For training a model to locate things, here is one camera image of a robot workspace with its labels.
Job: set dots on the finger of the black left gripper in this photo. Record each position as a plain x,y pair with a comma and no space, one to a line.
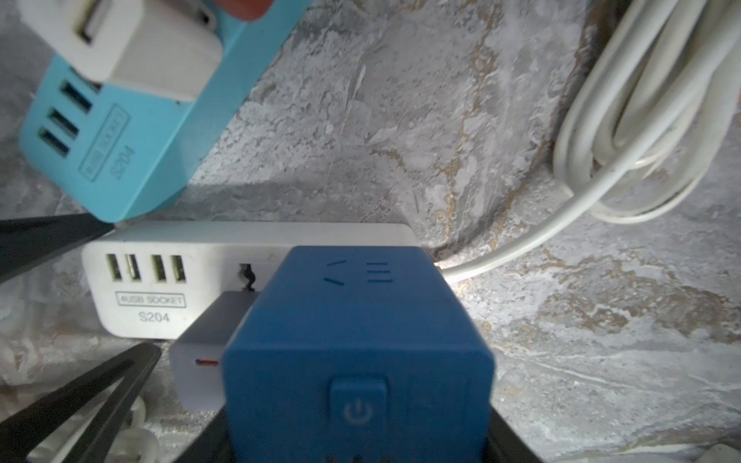
128,372
29,242

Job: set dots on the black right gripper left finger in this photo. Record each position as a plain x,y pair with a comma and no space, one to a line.
213,445

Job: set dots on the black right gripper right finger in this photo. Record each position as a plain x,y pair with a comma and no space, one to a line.
504,446

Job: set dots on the grey small charger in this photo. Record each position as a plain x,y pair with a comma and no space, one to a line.
195,357

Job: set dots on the white USB socket strip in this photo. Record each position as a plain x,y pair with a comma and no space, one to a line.
151,280

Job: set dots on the teal USB socket strip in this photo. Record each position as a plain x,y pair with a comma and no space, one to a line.
121,153

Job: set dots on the blue cube socket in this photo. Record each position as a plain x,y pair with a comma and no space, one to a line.
357,354

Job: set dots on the white small USB charger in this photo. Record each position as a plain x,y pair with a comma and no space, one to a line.
161,48

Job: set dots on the red cube socket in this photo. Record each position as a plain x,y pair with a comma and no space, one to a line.
245,10

